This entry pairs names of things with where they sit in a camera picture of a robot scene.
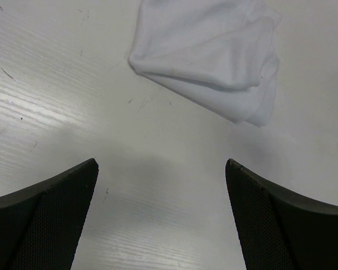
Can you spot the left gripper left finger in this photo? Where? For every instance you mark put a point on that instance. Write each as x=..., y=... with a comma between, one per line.
x=40, y=225

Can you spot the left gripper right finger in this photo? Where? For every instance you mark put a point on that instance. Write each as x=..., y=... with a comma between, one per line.
x=278, y=228

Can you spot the light white skirt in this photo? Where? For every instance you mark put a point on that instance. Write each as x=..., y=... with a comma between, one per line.
x=218, y=54

